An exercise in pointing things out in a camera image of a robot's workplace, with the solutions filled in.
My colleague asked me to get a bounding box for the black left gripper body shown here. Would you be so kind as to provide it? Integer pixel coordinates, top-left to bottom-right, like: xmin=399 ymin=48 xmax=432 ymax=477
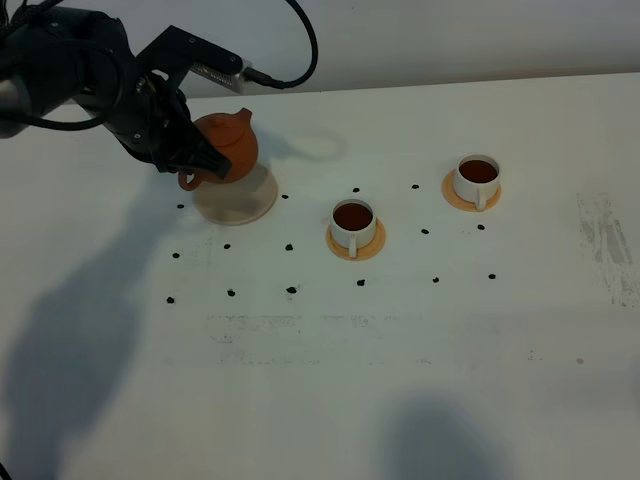
xmin=105 ymin=54 xmax=193 ymax=173

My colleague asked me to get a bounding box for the white teacup far right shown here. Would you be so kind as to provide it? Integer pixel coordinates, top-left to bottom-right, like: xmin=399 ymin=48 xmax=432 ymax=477
xmin=453 ymin=154 xmax=501 ymax=211

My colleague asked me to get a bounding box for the orange saucer far right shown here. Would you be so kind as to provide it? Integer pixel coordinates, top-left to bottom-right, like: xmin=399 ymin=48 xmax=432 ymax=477
xmin=441 ymin=170 xmax=502 ymax=213

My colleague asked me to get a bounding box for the orange saucer near teapot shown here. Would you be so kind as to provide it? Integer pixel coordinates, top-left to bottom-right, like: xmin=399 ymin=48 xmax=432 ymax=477
xmin=325 ymin=218 xmax=386 ymax=261

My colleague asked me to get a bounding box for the beige round teapot coaster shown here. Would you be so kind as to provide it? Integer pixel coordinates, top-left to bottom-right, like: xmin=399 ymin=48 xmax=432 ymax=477
xmin=193 ymin=164 xmax=278 ymax=226

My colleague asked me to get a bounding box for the brown clay teapot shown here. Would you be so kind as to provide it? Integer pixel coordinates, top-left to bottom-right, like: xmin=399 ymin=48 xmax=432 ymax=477
xmin=178 ymin=108 xmax=258 ymax=191

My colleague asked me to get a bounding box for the black braided camera cable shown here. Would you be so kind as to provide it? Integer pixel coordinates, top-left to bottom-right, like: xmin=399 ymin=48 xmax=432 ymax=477
xmin=0 ymin=0 xmax=320 ymax=132

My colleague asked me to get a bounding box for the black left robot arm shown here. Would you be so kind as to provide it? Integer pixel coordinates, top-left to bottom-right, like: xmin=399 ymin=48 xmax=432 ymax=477
xmin=1 ymin=2 xmax=236 ymax=178

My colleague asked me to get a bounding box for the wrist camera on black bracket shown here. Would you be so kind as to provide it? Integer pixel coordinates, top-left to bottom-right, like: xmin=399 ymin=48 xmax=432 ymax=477
xmin=137 ymin=26 xmax=254 ymax=94

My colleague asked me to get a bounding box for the white teacup near teapot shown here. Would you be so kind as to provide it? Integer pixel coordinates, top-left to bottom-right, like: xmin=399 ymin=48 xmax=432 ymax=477
xmin=329 ymin=198 xmax=377 ymax=259

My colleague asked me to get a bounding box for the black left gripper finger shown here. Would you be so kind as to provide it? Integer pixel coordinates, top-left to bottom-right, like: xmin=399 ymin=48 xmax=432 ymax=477
xmin=159 ymin=112 xmax=231 ymax=179

